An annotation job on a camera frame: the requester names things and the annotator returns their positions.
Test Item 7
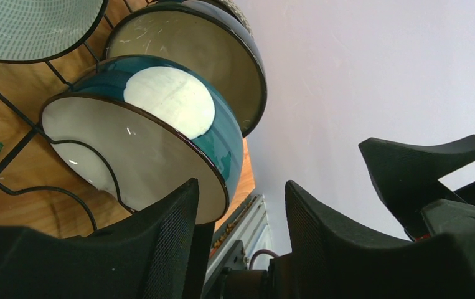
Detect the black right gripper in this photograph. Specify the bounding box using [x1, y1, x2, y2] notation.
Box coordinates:
[358, 134, 475, 249]

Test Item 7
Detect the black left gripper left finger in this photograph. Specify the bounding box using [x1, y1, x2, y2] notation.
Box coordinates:
[0, 179, 210, 298]

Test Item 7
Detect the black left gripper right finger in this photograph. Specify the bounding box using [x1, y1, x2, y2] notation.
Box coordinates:
[285, 181, 475, 298]

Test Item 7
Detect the teal white striped bowl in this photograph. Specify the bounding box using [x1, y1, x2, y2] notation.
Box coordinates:
[40, 55, 244, 224]

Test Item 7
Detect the black wire dish rack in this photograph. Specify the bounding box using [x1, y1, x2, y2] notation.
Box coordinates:
[0, 1, 146, 238]

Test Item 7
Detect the dark blue glazed bowl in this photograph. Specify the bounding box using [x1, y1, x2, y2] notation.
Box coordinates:
[103, 1, 267, 136]

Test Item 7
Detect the blue white patterned bowl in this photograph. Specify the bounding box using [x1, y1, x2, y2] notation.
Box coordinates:
[219, 0, 253, 36]

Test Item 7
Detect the pale green ribbed bowl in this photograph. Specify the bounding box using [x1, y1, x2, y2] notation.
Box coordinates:
[0, 0, 108, 64]

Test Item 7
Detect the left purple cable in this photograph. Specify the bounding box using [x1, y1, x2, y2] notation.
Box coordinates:
[248, 249, 280, 271]

